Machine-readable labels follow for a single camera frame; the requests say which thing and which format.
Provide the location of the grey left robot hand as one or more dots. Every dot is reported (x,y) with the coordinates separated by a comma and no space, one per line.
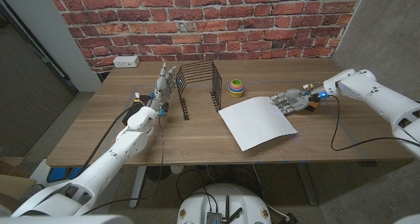
(161,92)

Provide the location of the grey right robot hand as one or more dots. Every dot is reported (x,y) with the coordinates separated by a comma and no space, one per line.
(292,100)

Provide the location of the white paper file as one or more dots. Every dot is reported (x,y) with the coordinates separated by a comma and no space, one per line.
(256,122)

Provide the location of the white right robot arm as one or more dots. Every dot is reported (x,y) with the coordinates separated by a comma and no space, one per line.
(377,97)

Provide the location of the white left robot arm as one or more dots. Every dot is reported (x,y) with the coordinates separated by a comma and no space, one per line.
(108,158)

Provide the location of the white power outlet box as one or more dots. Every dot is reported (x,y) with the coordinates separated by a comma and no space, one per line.
(126,61)

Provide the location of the colourful tape roll stack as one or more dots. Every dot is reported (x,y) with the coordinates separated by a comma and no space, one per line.
(236,87)

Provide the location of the brown cardboard box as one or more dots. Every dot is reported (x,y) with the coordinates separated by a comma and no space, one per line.
(13,184)

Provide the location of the grey table leg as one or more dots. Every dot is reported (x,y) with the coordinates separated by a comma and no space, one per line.
(306,184)

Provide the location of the brick print backdrop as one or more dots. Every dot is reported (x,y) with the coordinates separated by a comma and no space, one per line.
(213,20)

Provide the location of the white table leg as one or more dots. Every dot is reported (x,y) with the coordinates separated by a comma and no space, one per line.
(137,188)

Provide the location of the white robot torso base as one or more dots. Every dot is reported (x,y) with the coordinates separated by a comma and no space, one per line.
(197,204)

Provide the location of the blue floor object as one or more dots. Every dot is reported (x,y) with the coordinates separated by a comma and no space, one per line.
(59,174)

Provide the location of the black antenna device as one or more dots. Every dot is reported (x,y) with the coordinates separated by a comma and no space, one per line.
(215,217)

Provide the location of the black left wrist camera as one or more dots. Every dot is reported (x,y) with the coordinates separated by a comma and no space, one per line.
(165,107)

